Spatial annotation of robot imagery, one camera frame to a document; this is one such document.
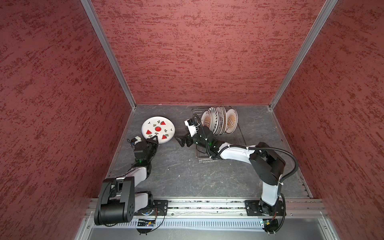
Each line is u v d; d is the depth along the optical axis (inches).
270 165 19.2
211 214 28.6
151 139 33.3
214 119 36.5
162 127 37.0
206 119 39.5
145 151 26.4
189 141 29.8
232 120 38.7
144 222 28.6
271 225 27.7
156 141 32.0
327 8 28.0
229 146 24.0
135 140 31.1
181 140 29.4
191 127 29.1
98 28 30.6
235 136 39.3
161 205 29.2
